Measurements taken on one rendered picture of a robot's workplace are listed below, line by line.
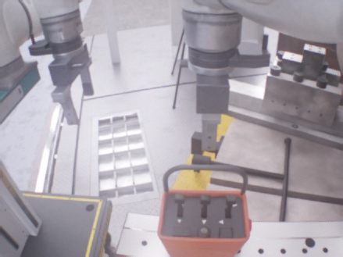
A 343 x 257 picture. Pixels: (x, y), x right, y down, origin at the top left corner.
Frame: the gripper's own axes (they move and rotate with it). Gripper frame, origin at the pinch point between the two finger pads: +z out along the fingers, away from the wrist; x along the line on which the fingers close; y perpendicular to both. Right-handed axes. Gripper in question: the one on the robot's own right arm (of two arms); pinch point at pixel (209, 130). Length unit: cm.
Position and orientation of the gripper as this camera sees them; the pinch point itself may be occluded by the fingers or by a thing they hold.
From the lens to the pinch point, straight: 49.2
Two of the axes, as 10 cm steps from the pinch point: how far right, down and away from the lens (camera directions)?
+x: -1.0, 6.1, -7.8
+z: 0.5, 7.9, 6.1
